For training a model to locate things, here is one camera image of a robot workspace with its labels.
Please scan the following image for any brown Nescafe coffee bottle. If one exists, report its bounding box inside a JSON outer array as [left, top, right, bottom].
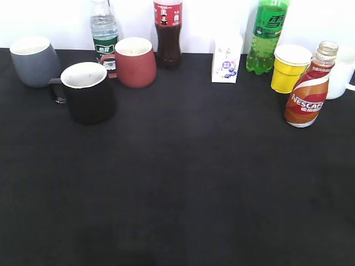
[[284, 40, 339, 128]]

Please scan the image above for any red ceramic mug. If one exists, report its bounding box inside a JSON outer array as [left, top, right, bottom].
[[100, 37, 156, 89]]

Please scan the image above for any black ceramic mug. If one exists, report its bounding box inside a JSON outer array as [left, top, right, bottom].
[[48, 62, 116, 125]]

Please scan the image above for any green sprite bottle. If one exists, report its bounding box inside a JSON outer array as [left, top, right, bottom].
[[246, 0, 290, 75]]

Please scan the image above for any grey ceramic mug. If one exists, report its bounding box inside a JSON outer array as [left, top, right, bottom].
[[9, 36, 61, 88]]

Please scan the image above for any white ceramic mug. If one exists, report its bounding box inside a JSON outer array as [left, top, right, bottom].
[[326, 47, 354, 100]]

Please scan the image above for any white blueberry milk carton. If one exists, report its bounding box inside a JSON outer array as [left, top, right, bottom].
[[211, 35, 244, 84]]

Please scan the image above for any cola bottle red label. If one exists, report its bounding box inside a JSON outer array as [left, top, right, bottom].
[[153, 1, 182, 69]]

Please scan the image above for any clear water bottle green label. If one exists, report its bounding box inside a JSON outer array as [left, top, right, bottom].
[[89, 0, 119, 63]]

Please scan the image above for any yellow paper cup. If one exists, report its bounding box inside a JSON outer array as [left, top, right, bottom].
[[271, 44, 312, 94]]

